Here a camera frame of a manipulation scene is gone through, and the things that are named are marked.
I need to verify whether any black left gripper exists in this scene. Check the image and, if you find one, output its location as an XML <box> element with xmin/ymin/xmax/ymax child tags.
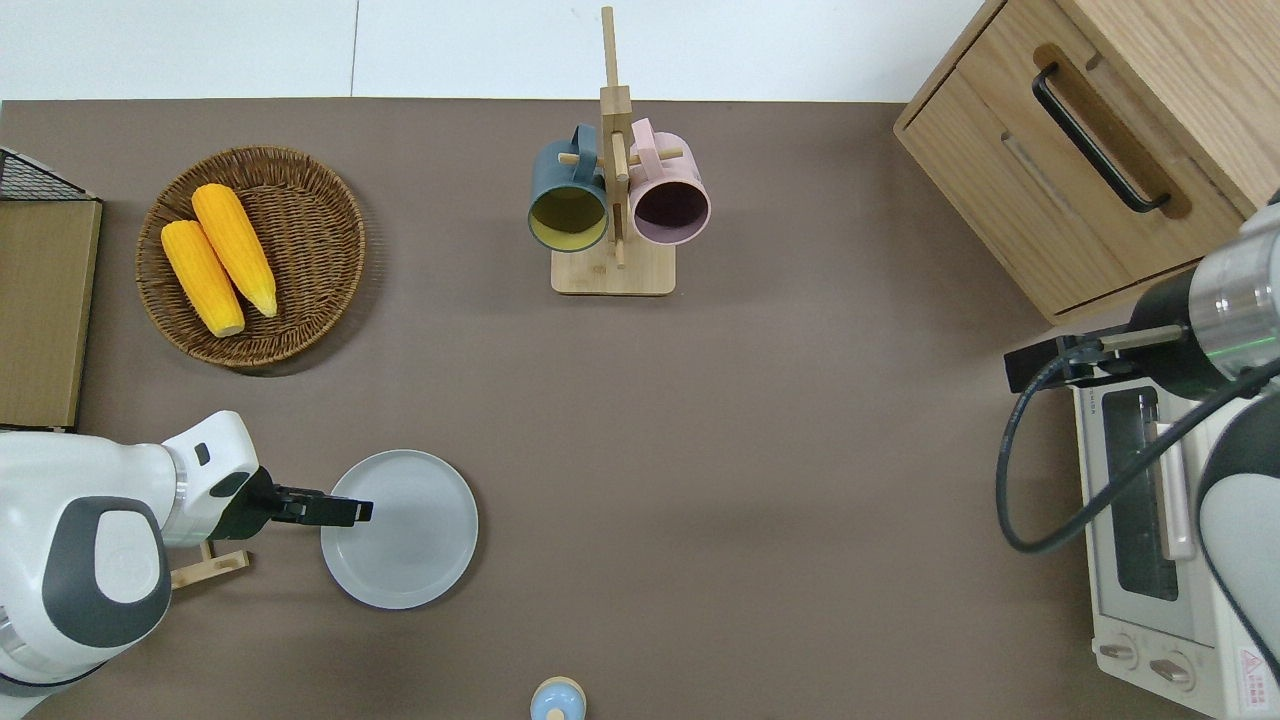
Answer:
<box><xmin>213</xmin><ymin>465</ymin><xmax>374</xmax><ymax>541</ymax></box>

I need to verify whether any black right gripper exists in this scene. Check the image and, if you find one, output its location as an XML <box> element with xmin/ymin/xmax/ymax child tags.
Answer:
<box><xmin>1004</xmin><ymin>268</ymin><xmax>1237</xmax><ymax>403</ymax></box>

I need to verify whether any gray plate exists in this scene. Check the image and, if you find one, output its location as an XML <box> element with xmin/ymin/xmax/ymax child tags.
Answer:
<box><xmin>320</xmin><ymin>449</ymin><xmax>479</xmax><ymax>610</ymax></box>

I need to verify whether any wooden plate rack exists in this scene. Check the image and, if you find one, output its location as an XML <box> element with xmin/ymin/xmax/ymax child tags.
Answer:
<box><xmin>168</xmin><ymin>540</ymin><xmax>252</xmax><ymax>591</ymax></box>

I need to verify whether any wooden cabinet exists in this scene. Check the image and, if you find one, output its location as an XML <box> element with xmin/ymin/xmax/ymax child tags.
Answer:
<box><xmin>893</xmin><ymin>0</ymin><xmax>1280</xmax><ymax>323</ymax></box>

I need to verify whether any white toaster oven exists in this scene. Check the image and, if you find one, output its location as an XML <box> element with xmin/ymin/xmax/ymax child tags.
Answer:
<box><xmin>1072</xmin><ymin>380</ymin><xmax>1280</xmax><ymax>720</ymax></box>

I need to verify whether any round wicker basket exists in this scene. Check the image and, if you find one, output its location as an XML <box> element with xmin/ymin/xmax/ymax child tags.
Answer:
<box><xmin>135</xmin><ymin>146</ymin><xmax>367</xmax><ymax>369</ymax></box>

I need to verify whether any yellow corn cob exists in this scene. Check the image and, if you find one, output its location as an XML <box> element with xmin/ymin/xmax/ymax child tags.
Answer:
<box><xmin>161</xmin><ymin>220</ymin><xmax>247</xmax><ymax>338</ymax></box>
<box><xmin>191</xmin><ymin>183</ymin><xmax>279</xmax><ymax>319</ymax></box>

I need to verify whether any blue call bell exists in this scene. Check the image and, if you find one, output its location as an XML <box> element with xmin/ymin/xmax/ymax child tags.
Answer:
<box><xmin>530</xmin><ymin>677</ymin><xmax>588</xmax><ymax>720</ymax></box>

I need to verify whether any wooden board lid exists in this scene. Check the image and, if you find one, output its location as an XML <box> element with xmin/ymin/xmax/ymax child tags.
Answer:
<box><xmin>0</xmin><ymin>198</ymin><xmax>104</xmax><ymax>432</ymax></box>

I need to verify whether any wooden mug tree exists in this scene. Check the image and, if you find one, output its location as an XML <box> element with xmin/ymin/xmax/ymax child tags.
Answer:
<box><xmin>551</xmin><ymin>5</ymin><xmax>687</xmax><ymax>297</ymax></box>

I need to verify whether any dark teal mug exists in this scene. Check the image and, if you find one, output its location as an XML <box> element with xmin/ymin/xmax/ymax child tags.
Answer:
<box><xmin>527</xmin><ymin>124</ymin><xmax>611</xmax><ymax>253</ymax></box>

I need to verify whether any pink mug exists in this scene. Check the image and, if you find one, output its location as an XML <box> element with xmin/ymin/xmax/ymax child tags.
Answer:
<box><xmin>628</xmin><ymin>118</ymin><xmax>712</xmax><ymax>247</ymax></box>

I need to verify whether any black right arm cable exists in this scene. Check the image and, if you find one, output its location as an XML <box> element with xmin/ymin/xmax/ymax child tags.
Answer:
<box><xmin>995</xmin><ymin>352</ymin><xmax>1280</xmax><ymax>556</ymax></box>

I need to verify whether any black cabinet handle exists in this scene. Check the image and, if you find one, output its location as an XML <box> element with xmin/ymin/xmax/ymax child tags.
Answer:
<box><xmin>1032</xmin><ymin>62</ymin><xmax>1172</xmax><ymax>214</ymax></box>

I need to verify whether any wire basket with grid liner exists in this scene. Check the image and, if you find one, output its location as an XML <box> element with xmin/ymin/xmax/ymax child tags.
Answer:
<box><xmin>0</xmin><ymin>145</ymin><xmax>101</xmax><ymax>203</ymax></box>

